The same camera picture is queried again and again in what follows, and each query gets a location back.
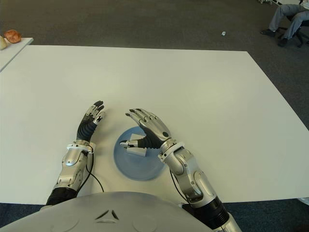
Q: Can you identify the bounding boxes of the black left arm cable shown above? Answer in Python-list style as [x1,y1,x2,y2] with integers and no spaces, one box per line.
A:
[84,149,106,193]

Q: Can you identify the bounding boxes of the white plug charger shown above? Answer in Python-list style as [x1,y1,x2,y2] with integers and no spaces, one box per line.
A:
[124,132,148,157]

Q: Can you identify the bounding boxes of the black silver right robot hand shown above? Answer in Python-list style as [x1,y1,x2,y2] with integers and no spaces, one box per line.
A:
[119,108,171,150]

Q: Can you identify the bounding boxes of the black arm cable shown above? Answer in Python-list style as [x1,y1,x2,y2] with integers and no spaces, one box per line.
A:
[84,149,106,193]
[170,170,191,206]

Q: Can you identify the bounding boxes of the seated person in jeans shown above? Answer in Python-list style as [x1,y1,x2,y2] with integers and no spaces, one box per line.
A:
[260,0,309,47]

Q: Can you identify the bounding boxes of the black office chair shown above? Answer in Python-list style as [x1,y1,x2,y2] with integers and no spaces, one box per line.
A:
[277,13,309,48]

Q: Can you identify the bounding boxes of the blue plastic plate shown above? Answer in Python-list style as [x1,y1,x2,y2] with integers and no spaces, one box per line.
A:
[113,125,167,181]

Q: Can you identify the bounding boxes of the red-brown bread roll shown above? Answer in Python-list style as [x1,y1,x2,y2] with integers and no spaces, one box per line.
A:
[3,29,22,44]

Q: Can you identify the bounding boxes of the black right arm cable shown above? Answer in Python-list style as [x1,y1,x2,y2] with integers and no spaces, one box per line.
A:
[170,170,191,206]

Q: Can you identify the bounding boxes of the grey robot torso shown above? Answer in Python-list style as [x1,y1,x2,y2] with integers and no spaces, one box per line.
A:
[0,191,213,232]

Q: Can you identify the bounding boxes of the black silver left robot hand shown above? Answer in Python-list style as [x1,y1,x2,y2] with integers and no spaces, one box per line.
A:
[76,100,106,141]

